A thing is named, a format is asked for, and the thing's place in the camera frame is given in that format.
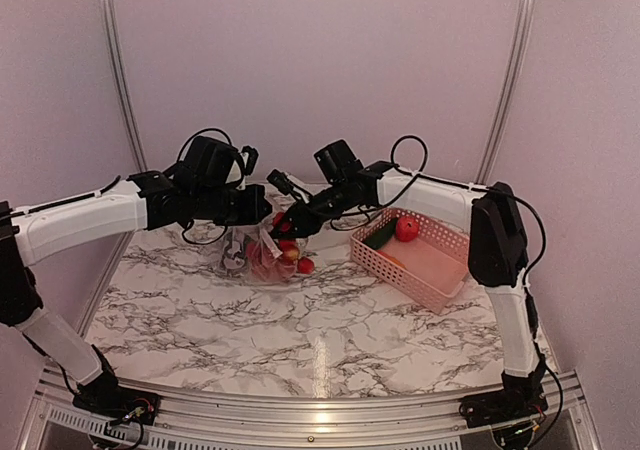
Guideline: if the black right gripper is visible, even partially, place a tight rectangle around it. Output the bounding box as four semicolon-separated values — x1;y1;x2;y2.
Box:
270;180;352;239

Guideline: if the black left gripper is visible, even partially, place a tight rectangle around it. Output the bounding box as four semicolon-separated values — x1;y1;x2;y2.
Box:
192;183;272;226

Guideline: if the clear pink zip top bag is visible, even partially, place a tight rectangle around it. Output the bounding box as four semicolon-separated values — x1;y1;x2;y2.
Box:
213;196;316;284

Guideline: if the green cucumber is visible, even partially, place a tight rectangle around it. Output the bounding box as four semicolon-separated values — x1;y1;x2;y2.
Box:
362;221;396;250

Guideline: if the orange red mango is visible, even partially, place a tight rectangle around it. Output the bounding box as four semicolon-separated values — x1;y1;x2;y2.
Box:
378;251;406;269

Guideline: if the red apple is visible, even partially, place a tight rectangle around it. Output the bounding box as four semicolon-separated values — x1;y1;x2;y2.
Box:
395;216;420;243

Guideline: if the dark purple eggplant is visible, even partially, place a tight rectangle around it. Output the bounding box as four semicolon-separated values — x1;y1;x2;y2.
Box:
219;235;248;276

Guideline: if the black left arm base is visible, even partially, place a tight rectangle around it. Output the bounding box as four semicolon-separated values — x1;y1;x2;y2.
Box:
73;380;160;425

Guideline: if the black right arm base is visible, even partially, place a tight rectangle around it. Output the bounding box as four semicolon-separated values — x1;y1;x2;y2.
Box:
458;369;548;428

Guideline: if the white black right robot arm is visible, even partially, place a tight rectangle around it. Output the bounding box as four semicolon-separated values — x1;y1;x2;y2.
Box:
267;161;544;418

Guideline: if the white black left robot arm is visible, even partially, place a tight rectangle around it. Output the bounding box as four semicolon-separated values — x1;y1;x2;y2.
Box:
1;171;272;415

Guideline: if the pink perforated plastic basket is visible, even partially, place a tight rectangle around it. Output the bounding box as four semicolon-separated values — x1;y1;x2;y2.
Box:
350;208;469;314

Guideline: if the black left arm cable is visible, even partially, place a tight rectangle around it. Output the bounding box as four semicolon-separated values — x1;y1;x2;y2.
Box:
174;128;261;245

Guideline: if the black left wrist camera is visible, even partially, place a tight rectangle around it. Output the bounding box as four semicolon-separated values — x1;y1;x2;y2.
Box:
169;135;259;194

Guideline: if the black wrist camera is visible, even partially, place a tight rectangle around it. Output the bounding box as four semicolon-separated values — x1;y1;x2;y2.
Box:
314;139;364;185
169;135;259;194

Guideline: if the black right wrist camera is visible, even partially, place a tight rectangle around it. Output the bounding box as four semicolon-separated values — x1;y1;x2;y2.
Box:
314;139;364;185

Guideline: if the aluminium front rail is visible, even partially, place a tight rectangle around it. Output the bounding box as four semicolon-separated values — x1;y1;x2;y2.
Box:
14;367;601;450

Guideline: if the aluminium frame post left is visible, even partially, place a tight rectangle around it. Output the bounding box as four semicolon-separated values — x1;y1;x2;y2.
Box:
99;0;148;172

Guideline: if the aluminium frame post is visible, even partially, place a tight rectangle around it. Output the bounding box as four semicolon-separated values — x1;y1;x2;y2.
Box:
99;0;148;172
475;0;535;183

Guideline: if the aluminium frame post right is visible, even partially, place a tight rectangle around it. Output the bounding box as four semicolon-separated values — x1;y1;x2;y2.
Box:
475;0;535;183

